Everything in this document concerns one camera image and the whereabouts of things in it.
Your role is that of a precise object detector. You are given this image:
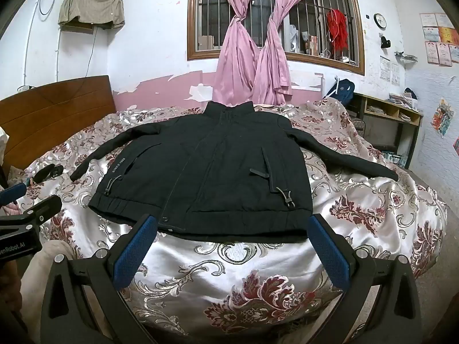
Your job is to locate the white wall cable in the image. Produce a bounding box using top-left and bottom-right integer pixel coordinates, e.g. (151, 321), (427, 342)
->
(26, 0), (51, 88)

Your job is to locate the wooden desk with shelves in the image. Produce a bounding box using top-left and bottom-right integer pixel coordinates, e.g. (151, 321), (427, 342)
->
(346, 92), (424, 169)

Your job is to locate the black wall cable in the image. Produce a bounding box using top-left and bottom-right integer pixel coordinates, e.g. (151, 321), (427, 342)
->
(36, 26), (98, 92)

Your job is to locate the blue backpack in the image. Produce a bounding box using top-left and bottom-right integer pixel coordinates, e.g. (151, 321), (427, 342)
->
(324, 78), (356, 105)

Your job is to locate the floral satin bedspread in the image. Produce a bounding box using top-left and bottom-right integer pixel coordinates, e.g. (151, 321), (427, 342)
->
(0, 97), (449, 344)

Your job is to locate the beige covered air conditioner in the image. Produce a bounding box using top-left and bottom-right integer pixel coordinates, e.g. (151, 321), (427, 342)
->
(58, 0), (125, 30)

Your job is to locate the wooden headboard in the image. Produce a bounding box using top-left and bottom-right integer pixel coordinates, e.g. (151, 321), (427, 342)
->
(0, 75), (117, 173)

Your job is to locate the stack of books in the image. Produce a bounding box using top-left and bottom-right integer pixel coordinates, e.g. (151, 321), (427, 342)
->
(387, 88), (420, 112)

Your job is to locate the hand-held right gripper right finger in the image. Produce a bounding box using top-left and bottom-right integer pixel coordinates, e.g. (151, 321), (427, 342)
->
(307, 214), (423, 344)

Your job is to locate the person's left forearm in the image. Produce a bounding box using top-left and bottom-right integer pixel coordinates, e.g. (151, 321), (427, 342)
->
(0, 258), (23, 318)

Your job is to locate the group of wall certificates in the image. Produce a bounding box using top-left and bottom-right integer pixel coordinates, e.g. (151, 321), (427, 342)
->
(419, 11), (459, 68)

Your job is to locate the white wall calendar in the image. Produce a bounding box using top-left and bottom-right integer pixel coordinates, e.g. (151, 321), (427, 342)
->
(379, 55), (401, 87)

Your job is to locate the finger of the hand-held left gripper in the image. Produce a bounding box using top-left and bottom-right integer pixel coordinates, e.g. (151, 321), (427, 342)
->
(0, 164), (64, 206)
(0, 195), (63, 227)

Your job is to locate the pale pink cloth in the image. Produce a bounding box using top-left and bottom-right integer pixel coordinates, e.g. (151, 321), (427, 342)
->
(34, 237), (77, 263)

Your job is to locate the red hanging garment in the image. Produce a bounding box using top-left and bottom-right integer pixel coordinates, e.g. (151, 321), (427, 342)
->
(326, 8), (349, 54)

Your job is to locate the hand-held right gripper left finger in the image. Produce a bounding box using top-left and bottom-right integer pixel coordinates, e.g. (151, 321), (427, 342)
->
(40, 214), (160, 344)

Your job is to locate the black jacket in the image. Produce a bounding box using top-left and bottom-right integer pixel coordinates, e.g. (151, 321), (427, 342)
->
(70, 101), (399, 239)

